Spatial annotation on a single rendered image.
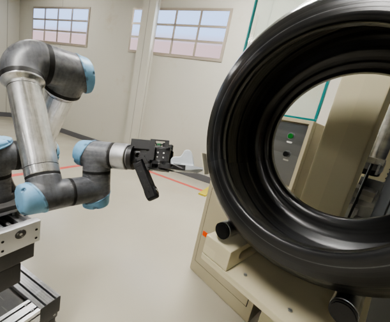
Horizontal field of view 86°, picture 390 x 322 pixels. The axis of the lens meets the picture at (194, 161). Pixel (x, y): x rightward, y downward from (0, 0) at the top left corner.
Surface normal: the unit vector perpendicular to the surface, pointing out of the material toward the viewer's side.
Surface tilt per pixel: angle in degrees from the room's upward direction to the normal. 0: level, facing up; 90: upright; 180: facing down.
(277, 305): 0
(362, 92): 90
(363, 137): 90
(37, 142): 55
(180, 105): 90
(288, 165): 90
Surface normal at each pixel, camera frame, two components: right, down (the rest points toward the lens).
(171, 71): -0.41, 0.11
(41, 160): 0.59, -0.30
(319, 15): -0.68, -0.18
